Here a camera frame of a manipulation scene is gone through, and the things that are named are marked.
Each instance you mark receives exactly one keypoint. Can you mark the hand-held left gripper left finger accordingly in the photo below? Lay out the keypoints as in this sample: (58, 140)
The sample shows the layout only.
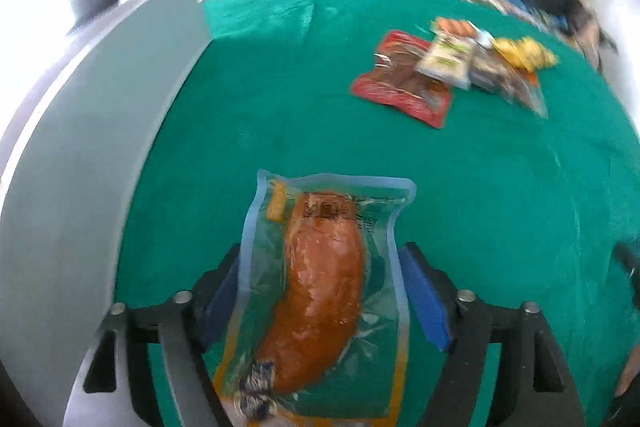
(220, 302)

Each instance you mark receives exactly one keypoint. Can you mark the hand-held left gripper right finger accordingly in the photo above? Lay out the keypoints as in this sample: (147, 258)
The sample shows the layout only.
(425, 297)

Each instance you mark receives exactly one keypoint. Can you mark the clear packet of dark snack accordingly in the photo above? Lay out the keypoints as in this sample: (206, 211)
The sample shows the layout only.
(517, 91)

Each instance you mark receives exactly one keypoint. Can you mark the red fish snack packet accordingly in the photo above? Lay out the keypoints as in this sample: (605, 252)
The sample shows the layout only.
(395, 82)

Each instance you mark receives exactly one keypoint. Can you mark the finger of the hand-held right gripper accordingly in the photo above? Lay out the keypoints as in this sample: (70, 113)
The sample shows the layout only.
(630, 269)

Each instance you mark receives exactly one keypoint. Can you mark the pale snack packet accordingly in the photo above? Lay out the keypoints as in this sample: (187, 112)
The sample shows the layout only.
(445, 57)

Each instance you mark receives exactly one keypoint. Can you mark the clear sausage packet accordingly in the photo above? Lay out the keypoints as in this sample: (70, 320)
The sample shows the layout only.
(320, 282)

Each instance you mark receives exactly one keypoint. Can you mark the yellow crumpled wrapper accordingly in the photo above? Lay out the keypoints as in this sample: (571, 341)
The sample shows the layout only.
(525, 52)

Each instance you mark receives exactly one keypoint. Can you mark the person's right hand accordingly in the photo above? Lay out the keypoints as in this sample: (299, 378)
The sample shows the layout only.
(629, 379)

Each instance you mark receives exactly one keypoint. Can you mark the beige patterned cloth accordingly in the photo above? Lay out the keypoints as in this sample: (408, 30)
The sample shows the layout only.
(580, 7)

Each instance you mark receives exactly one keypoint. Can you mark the clear packet of brown eggs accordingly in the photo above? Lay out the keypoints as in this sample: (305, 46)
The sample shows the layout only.
(452, 27)

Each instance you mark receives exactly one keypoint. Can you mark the white cardboard box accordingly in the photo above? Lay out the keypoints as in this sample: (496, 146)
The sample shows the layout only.
(75, 157)

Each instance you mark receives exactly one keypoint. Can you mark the green blanket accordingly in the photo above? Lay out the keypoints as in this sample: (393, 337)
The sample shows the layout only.
(400, 182)

